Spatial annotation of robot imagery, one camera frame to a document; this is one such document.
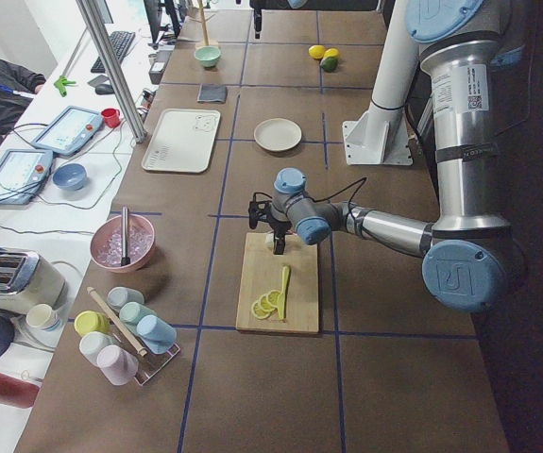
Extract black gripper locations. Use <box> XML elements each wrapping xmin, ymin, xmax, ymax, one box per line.
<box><xmin>268</xmin><ymin>215</ymin><xmax>292</xmax><ymax>255</ymax></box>

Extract cream round plate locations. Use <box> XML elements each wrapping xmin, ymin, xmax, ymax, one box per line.
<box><xmin>253</xmin><ymin>118</ymin><xmax>302</xmax><ymax>153</ymax></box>

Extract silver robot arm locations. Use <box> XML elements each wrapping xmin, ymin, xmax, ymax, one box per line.
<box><xmin>248</xmin><ymin>1</ymin><xmax>529</xmax><ymax>312</ymax></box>
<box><xmin>248</xmin><ymin>0</ymin><xmax>308</xmax><ymax>40</ymax></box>

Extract cream bear tray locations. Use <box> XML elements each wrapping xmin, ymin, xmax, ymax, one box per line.
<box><xmin>141</xmin><ymin>109</ymin><xmax>221</xmax><ymax>174</ymax></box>

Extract wooden cutting board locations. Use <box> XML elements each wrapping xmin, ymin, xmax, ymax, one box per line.
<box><xmin>236</xmin><ymin>233</ymin><xmax>319</xmax><ymax>334</ymax></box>

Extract wooden mug stand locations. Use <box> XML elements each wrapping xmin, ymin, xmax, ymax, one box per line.
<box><xmin>195</xmin><ymin>0</ymin><xmax>219</xmax><ymax>51</ymax></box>

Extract lemon slices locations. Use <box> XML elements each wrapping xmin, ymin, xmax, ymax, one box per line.
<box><xmin>250</xmin><ymin>290</ymin><xmax>283</xmax><ymax>320</ymax></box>

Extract green bowl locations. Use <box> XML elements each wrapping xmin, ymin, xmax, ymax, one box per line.
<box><xmin>194</xmin><ymin>45</ymin><xmax>221</xmax><ymax>69</ymax></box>

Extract yellow lemon front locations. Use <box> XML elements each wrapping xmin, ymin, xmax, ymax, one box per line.
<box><xmin>308</xmin><ymin>44</ymin><xmax>326</xmax><ymax>60</ymax></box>

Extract yellow lemon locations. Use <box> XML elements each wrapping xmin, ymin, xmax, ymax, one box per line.
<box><xmin>308</xmin><ymin>44</ymin><xmax>326</xmax><ymax>60</ymax></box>
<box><xmin>322</xmin><ymin>48</ymin><xmax>340</xmax><ymax>59</ymax></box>

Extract yellow lemon back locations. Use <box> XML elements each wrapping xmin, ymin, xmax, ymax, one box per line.
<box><xmin>322</xmin><ymin>48</ymin><xmax>340</xmax><ymax>59</ymax></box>

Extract green avocado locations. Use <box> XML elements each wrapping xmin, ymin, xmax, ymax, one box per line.
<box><xmin>319</xmin><ymin>57</ymin><xmax>339</xmax><ymax>73</ymax></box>

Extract grey folded cloth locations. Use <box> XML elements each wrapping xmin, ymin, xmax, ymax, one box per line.
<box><xmin>196</xmin><ymin>84</ymin><xmax>228</xmax><ymax>104</ymax></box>

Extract black box with label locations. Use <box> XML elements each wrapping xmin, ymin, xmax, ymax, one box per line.
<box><xmin>148</xmin><ymin>48</ymin><xmax>173</xmax><ymax>85</ymax></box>

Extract black keyboard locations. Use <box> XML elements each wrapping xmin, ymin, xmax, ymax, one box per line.
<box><xmin>91</xmin><ymin>31</ymin><xmax>135</xmax><ymax>74</ymax></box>

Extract blue cup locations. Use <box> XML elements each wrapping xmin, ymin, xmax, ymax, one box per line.
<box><xmin>136</xmin><ymin>314</ymin><xmax>178</xmax><ymax>355</ymax></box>

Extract pink bowl with ice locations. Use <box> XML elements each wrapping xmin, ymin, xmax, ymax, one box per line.
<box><xmin>90</xmin><ymin>214</ymin><xmax>156</xmax><ymax>273</ymax></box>

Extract metal ice scoop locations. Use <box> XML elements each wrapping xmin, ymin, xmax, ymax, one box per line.
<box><xmin>120</xmin><ymin>206</ymin><xmax>130</xmax><ymax>267</ymax></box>

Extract black computer mouse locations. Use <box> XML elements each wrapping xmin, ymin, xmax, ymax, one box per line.
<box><xmin>94</xmin><ymin>83</ymin><xmax>114</xmax><ymax>95</ymax></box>

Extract red cup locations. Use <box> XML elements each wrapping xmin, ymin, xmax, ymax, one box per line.
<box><xmin>100</xmin><ymin>108</ymin><xmax>121</xmax><ymax>128</ymax></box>

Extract cup rack with cups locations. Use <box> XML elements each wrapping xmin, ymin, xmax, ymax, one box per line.
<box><xmin>75</xmin><ymin>287</ymin><xmax>180</xmax><ymax>386</ymax></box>

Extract blue bowl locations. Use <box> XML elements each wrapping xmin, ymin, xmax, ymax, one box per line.
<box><xmin>53</xmin><ymin>163</ymin><xmax>88</xmax><ymax>192</ymax></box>

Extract far teach pendant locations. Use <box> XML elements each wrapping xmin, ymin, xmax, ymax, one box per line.
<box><xmin>30</xmin><ymin>106</ymin><xmax>103</xmax><ymax>156</ymax></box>

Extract teach pendant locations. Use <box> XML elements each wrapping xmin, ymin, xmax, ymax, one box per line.
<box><xmin>0</xmin><ymin>149</ymin><xmax>54</xmax><ymax>205</ymax></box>
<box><xmin>30</xmin><ymin>106</ymin><xmax>103</xmax><ymax>156</ymax></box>

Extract cream small cup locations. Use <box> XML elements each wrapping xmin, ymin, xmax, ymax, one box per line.
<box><xmin>25</xmin><ymin>304</ymin><xmax>62</xmax><ymax>332</ymax></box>

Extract near teach pendant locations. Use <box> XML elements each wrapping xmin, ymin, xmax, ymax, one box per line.
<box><xmin>0</xmin><ymin>149</ymin><xmax>54</xmax><ymax>205</ymax></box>

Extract cream toaster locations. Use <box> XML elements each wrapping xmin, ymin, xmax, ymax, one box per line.
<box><xmin>0</xmin><ymin>247</ymin><xmax>65</xmax><ymax>314</ymax></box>

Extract red bottle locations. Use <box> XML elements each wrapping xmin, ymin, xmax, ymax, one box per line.
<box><xmin>0</xmin><ymin>373</ymin><xmax>40</xmax><ymax>409</ymax></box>

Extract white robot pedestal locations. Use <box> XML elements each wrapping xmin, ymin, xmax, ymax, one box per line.
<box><xmin>343</xmin><ymin>0</ymin><xmax>419</xmax><ymax>166</ymax></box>

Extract aluminium frame post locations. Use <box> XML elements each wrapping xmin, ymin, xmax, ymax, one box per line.
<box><xmin>76</xmin><ymin>0</ymin><xmax>147</xmax><ymax>143</ymax></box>

